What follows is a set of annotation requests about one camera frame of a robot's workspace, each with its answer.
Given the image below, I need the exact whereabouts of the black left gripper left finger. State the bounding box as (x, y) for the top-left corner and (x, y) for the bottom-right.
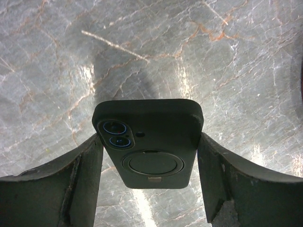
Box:
(0, 134), (103, 227)

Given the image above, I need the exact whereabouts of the red round tray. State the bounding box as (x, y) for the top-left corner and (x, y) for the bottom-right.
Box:
(290, 44), (303, 121)

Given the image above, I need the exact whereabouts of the black smartphone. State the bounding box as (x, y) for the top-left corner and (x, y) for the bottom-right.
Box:
(92, 99), (204, 189)

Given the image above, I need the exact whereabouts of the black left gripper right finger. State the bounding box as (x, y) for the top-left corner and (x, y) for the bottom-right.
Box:
(197, 133), (303, 227)

